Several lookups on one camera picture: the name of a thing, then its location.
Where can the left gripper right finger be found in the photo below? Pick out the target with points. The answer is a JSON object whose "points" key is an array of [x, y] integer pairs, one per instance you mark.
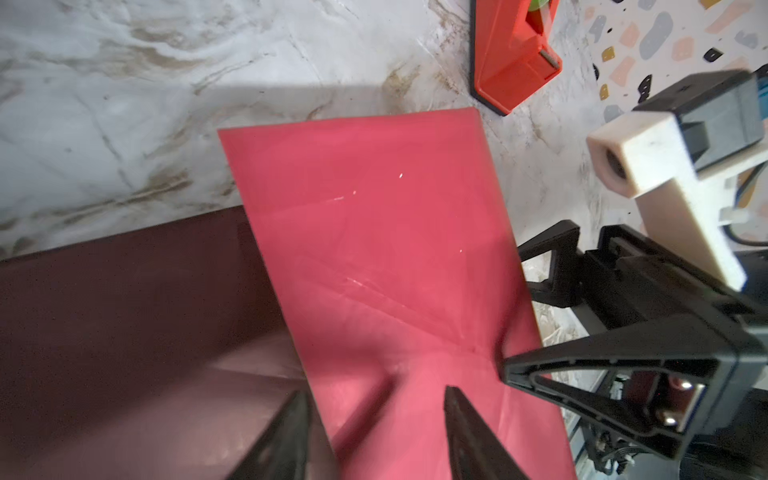
{"points": [[475, 453]]}

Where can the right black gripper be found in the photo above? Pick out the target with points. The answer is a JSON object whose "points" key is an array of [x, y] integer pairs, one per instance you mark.
{"points": [[674, 373]]}

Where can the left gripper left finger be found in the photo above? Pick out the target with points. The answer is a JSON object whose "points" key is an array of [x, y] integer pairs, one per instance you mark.
{"points": [[281, 451]]}

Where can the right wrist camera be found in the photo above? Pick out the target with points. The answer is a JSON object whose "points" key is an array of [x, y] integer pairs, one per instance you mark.
{"points": [[678, 155]]}

